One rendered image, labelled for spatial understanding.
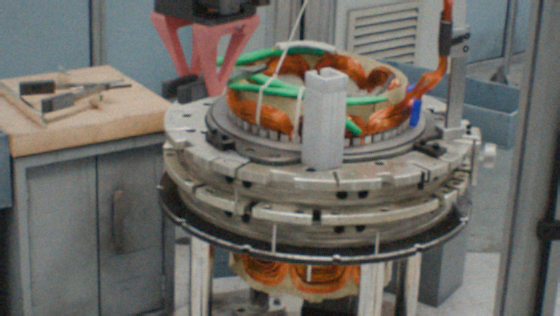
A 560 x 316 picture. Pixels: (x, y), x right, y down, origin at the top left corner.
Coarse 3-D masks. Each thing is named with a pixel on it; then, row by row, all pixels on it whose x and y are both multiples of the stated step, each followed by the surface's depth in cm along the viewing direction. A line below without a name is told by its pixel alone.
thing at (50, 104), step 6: (54, 96) 122; (60, 96) 122; (66, 96) 123; (72, 96) 123; (42, 102) 121; (48, 102) 121; (54, 102) 122; (60, 102) 122; (66, 102) 123; (72, 102) 124; (42, 108) 121; (48, 108) 121; (54, 108) 122; (60, 108) 123
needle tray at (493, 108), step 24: (408, 72) 149; (432, 96) 137; (480, 96) 145; (504, 96) 143; (480, 120) 134; (504, 120) 132; (504, 144) 133; (456, 240) 147; (432, 264) 145; (456, 264) 149; (384, 288) 150; (432, 288) 146; (456, 288) 151
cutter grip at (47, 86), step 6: (24, 84) 126; (30, 84) 126; (36, 84) 126; (42, 84) 127; (48, 84) 127; (54, 84) 127; (24, 90) 126; (30, 90) 126; (36, 90) 127; (42, 90) 127; (48, 90) 127; (54, 90) 127
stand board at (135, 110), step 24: (72, 72) 140; (96, 72) 140; (0, 96) 130; (24, 96) 131; (48, 96) 131; (120, 96) 132; (144, 96) 133; (0, 120) 123; (24, 120) 123; (48, 120) 124; (72, 120) 124; (96, 120) 124; (120, 120) 125; (144, 120) 127; (24, 144) 120; (48, 144) 121; (72, 144) 123
